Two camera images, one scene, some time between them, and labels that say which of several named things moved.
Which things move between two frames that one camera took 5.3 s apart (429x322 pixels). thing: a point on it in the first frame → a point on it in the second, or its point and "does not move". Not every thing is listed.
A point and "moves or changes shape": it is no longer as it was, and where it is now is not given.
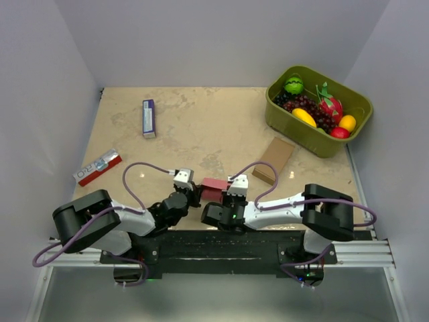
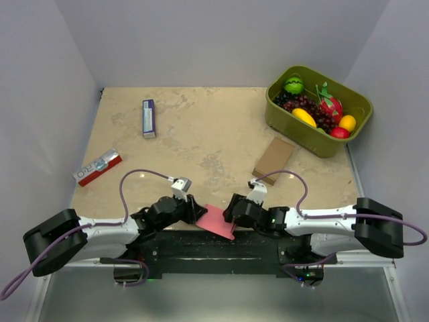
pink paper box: [212, 188] moves or changes shape
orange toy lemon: [348, 122] does not move
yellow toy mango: [305, 116] does not move
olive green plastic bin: [308, 137] does not move
